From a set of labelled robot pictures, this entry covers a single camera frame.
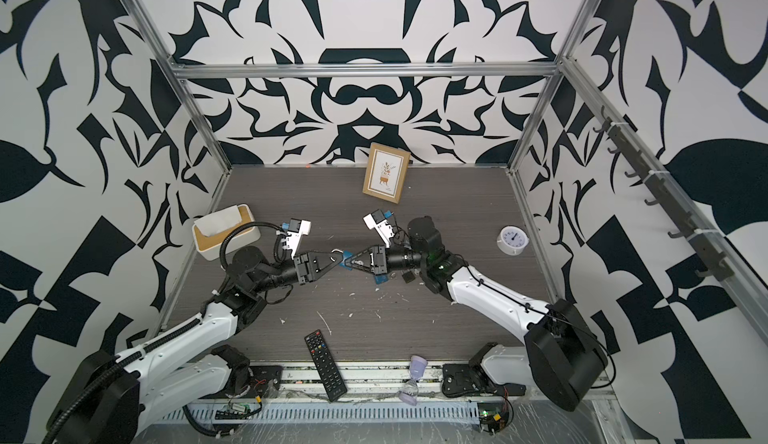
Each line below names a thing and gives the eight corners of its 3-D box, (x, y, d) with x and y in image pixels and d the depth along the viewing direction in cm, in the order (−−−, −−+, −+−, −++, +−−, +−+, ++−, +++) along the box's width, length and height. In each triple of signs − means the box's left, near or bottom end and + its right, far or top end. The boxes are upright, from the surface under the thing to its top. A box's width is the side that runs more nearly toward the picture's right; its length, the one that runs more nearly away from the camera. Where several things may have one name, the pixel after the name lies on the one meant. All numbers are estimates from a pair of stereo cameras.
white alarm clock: (500, 257, 99) (504, 251, 96) (493, 232, 105) (497, 226, 102) (528, 257, 99) (533, 251, 96) (520, 232, 105) (524, 226, 102)
